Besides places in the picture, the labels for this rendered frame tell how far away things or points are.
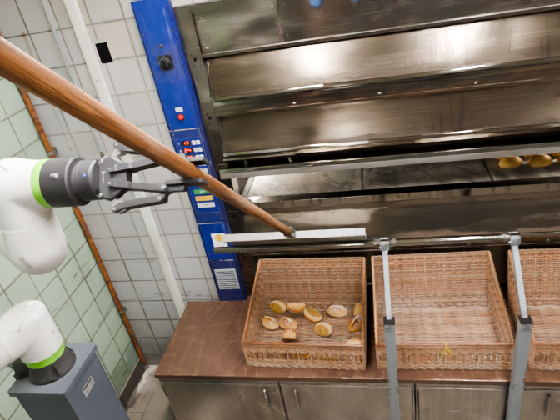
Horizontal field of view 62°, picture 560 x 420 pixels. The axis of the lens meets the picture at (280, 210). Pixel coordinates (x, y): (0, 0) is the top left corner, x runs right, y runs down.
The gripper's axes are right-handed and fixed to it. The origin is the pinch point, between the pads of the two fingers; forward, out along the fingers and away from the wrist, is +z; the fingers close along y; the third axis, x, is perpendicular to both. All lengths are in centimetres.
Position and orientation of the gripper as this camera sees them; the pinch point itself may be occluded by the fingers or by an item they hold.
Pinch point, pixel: (187, 172)
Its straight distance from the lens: 84.4
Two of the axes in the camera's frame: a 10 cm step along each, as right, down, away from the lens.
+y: 0.3, 9.9, -1.7
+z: 9.8, -0.6, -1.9
